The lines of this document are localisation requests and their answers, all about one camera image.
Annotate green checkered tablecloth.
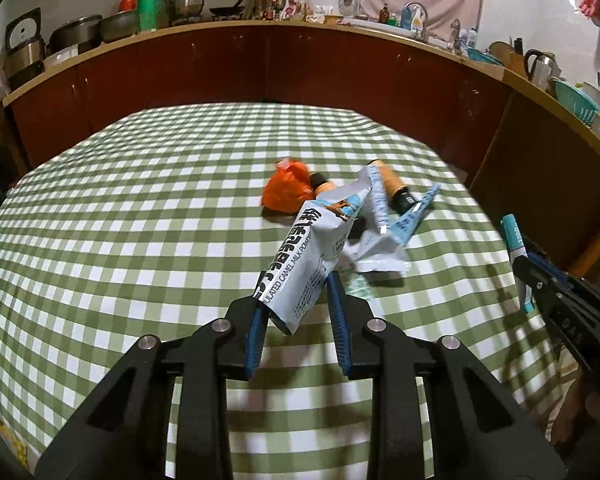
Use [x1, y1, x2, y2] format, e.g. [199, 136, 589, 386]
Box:
[0, 102, 576, 480]

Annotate small orange plastic bag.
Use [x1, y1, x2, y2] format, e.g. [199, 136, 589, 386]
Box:
[262, 159, 314, 213]

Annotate small orange-brown bottle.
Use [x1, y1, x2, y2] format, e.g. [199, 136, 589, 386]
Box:
[372, 160, 417, 213]

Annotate brown wooden counter cabinet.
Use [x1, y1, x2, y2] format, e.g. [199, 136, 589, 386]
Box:
[467, 67, 600, 281]

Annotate black cooking pot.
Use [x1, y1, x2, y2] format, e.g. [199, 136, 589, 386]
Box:
[47, 15, 103, 53]

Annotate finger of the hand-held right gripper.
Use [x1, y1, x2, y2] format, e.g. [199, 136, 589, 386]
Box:
[522, 242, 600, 306]
[512, 256, 561, 318]

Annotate narrow white-blue strip packet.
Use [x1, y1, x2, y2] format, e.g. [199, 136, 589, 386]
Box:
[364, 165, 392, 235]

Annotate tall steel faucet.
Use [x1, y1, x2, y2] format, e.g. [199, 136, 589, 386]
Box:
[402, 2, 429, 41]

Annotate teal-blue sachet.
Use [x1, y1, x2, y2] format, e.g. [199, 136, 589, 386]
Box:
[392, 185, 442, 247]

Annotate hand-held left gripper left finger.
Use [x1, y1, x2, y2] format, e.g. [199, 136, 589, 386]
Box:
[35, 295, 271, 480]

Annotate open rice cooker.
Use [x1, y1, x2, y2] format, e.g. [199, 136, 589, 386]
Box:
[4, 7, 47, 88]

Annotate steel steamer pot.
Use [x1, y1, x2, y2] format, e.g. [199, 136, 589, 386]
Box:
[164, 0, 208, 23]

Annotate green thermos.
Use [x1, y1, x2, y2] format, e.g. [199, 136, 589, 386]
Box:
[137, 0, 161, 31]

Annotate teal-tipped white stick packet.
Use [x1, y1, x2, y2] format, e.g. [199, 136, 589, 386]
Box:
[500, 215, 537, 313]

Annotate black wok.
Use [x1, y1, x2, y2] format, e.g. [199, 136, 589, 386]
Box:
[210, 0, 246, 18]

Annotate spice rack with bottles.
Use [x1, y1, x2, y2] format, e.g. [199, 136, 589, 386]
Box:
[255, 0, 301, 21]

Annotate small teal basket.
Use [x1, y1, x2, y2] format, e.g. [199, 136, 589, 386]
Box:
[465, 47, 503, 66]

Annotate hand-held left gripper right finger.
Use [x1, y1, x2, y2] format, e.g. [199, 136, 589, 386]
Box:
[326, 271, 566, 480]

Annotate large white-blue powder packet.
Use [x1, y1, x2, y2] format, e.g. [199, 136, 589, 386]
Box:
[255, 187, 370, 336]

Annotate steel kettle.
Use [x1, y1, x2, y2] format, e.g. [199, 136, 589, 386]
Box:
[524, 49, 558, 86]

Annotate steel basin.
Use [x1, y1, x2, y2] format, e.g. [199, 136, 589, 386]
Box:
[99, 10, 141, 43]

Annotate red base cabinets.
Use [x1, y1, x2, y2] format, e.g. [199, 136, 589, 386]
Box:
[5, 25, 511, 171]

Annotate small dark-capped bottle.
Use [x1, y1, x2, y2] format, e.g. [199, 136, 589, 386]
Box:
[309, 172, 337, 197]

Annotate large teal colander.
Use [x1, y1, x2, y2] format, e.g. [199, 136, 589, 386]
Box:
[550, 77, 600, 128]

